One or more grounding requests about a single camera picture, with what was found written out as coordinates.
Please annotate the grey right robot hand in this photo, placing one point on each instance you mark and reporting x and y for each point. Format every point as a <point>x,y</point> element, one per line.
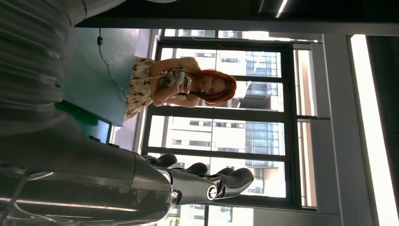
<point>93,181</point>

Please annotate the green conveyor belt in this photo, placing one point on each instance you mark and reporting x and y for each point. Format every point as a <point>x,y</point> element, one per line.
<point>78,120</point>

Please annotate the dark green table cover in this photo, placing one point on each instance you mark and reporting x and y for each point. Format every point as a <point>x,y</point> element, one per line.
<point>87,78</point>

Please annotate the person with phone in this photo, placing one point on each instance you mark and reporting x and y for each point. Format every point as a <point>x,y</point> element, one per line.
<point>143,84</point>

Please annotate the phone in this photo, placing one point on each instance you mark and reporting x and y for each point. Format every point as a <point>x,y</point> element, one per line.
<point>184,81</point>

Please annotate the black window frame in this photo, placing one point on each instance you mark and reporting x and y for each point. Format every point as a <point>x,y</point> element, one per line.
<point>218,113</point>

